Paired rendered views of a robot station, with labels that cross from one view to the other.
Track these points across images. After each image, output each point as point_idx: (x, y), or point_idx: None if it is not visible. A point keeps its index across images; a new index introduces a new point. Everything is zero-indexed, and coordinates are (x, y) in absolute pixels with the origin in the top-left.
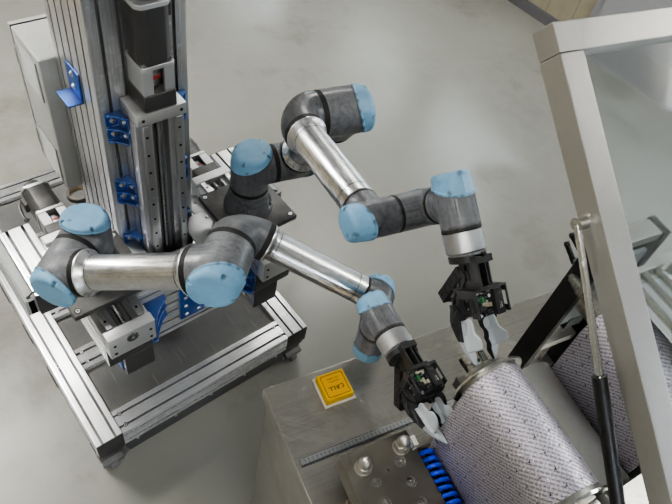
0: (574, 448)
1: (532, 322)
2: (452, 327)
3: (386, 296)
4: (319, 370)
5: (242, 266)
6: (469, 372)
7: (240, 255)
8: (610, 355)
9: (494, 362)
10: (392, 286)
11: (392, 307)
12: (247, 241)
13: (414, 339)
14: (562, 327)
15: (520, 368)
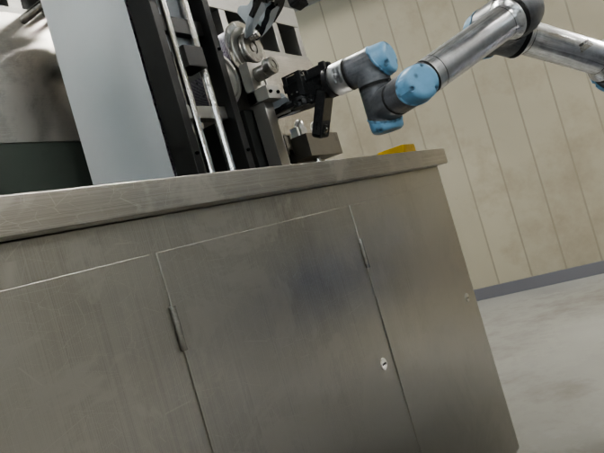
0: None
1: (227, 73)
2: (279, 11)
3: (373, 48)
4: (421, 150)
5: (474, 17)
6: (260, 43)
7: (480, 9)
8: None
9: (242, 22)
10: (402, 74)
11: (359, 52)
12: (492, 2)
13: (322, 60)
14: (192, 75)
15: (224, 34)
